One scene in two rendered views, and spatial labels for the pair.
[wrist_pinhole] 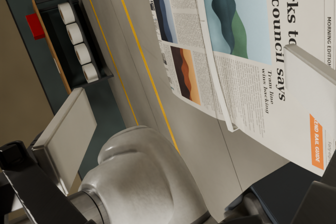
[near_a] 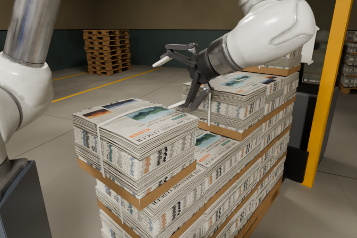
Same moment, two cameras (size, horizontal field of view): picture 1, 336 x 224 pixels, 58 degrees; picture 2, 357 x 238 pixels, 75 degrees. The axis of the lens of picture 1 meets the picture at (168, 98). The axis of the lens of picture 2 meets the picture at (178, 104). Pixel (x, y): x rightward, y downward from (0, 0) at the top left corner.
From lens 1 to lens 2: 0.67 m
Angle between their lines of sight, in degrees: 70
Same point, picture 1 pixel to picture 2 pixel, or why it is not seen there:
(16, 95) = not seen: outside the picture
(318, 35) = (163, 124)
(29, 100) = not seen: outside the picture
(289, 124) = (133, 129)
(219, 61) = (123, 117)
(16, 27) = not seen: outside the picture
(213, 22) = (135, 113)
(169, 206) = (34, 103)
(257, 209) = (23, 163)
